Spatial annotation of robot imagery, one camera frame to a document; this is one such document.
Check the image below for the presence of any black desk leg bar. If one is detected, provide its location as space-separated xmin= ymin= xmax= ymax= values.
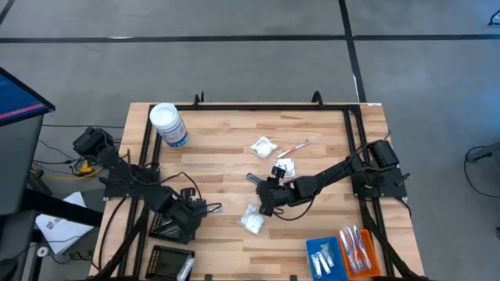
xmin=19 ymin=189 xmax=105 ymax=228

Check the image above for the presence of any small silver white packet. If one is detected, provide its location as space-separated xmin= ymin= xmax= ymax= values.
xmin=273 ymin=157 xmax=297 ymax=179

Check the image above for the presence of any bagged blue toothbrush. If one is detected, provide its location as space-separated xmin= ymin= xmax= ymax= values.
xmin=338 ymin=229 xmax=355 ymax=274

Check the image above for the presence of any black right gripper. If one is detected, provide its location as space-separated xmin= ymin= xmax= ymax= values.
xmin=245 ymin=165 xmax=310 ymax=218

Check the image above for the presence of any black aluminium table frame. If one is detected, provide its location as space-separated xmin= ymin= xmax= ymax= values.
xmin=90 ymin=101 xmax=430 ymax=281

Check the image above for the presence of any clear bag of cotton swabs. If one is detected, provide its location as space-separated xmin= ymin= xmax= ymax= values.
xmin=238 ymin=203 xmax=266 ymax=237

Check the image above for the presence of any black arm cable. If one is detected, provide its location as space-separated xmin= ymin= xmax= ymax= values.
xmin=273 ymin=128 xmax=391 ymax=222
xmin=158 ymin=170 xmax=223 ymax=208

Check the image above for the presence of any clear bag of cotton balls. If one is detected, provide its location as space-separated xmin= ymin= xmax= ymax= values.
xmin=249 ymin=136 xmax=280 ymax=159

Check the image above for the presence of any blue plastic tray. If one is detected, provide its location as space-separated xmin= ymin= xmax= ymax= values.
xmin=305 ymin=237 xmax=349 ymax=281

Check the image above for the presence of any black floor cable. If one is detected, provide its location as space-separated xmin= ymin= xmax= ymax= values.
xmin=462 ymin=140 xmax=500 ymax=199

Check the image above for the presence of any white bagged tube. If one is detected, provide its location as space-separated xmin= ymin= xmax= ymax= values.
xmin=177 ymin=256 xmax=195 ymax=281

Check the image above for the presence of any orange plastic tray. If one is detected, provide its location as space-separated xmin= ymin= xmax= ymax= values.
xmin=337 ymin=229 xmax=382 ymax=280

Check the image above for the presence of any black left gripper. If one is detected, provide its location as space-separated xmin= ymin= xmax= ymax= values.
xmin=177 ymin=187 xmax=221 ymax=232

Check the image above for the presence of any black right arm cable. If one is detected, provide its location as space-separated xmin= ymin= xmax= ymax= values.
xmin=273 ymin=128 xmax=391 ymax=222

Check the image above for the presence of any bagged red toothbrush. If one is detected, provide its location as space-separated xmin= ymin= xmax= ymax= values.
xmin=276 ymin=138 xmax=311 ymax=159

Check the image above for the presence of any monitor with blue screen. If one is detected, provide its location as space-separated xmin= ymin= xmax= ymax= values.
xmin=0 ymin=65 xmax=56 ymax=128

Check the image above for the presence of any clear bagged toothbrush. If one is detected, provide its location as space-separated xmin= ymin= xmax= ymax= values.
xmin=353 ymin=224 xmax=372 ymax=272
xmin=346 ymin=225 xmax=363 ymax=273

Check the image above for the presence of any yellow floor cable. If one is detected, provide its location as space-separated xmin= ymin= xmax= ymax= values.
xmin=41 ymin=157 xmax=103 ymax=181

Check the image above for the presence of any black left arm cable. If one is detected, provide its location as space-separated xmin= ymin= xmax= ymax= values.
xmin=158 ymin=170 xmax=223 ymax=208

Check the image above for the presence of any white printed paper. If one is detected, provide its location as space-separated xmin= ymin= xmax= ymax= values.
xmin=34 ymin=190 xmax=95 ymax=255

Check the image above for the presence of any black perforated tray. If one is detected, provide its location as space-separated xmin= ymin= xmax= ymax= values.
xmin=149 ymin=212 xmax=196 ymax=245
xmin=145 ymin=244 xmax=196 ymax=281

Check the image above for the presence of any white wipes canister blue label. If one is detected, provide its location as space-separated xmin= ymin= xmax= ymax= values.
xmin=148 ymin=101 xmax=191 ymax=150

